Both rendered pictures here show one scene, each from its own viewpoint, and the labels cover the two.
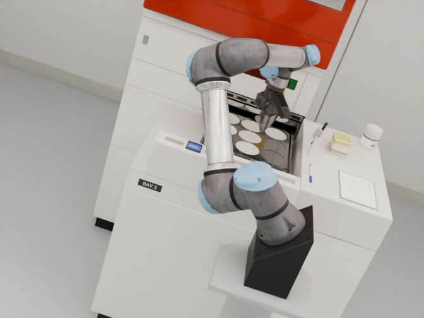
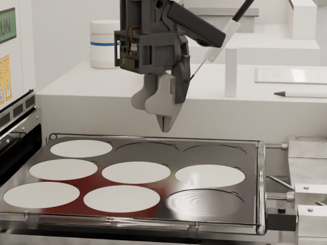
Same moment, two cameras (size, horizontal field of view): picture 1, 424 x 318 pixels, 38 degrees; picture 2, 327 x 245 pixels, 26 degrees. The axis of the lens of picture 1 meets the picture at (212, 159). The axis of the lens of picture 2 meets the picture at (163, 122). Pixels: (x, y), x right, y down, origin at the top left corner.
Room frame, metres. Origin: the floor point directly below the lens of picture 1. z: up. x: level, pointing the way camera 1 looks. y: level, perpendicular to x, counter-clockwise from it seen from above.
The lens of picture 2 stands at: (2.17, 0.84, 1.23)
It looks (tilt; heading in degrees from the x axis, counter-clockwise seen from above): 15 degrees down; 278
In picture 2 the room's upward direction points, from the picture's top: straight up
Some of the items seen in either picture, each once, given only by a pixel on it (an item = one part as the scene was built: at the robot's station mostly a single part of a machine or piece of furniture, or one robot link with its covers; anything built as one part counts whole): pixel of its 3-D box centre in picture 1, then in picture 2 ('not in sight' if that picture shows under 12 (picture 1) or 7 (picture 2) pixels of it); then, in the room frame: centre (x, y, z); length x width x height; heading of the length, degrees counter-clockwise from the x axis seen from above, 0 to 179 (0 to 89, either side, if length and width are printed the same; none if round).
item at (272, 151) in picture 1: (249, 137); (136, 173); (2.35, -0.12, 0.90); 0.34 x 0.34 x 0.01; 1
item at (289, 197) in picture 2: not in sight; (278, 196); (2.14, -0.06, 0.89); 0.05 x 0.01 x 0.01; 1
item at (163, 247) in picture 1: (229, 246); not in sight; (2.24, -0.20, 0.41); 0.96 x 0.64 x 0.82; 91
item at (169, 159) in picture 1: (223, 175); not in sight; (1.98, -0.06, 0.89); 0.55 x 0.09 x 0.14; 91
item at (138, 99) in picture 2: (265, 120); (149, 100); (2.33, -0.16, 1.00); 0.06 x 0.03 x 0.09; 42
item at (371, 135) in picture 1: (370, 137); (106, 44); (2.50, -0.62, 1.01); 0.07 x 0.07 x 0.10
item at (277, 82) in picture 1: (277, 80); not in sight; (2.32, -0.14, 1.19); 0.08 x 0.08 x 0.05
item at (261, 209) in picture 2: (245, 156); (261, 180); (2.17, -0.12, 0.90); 0.38 x 0.01 x 0.01; 91
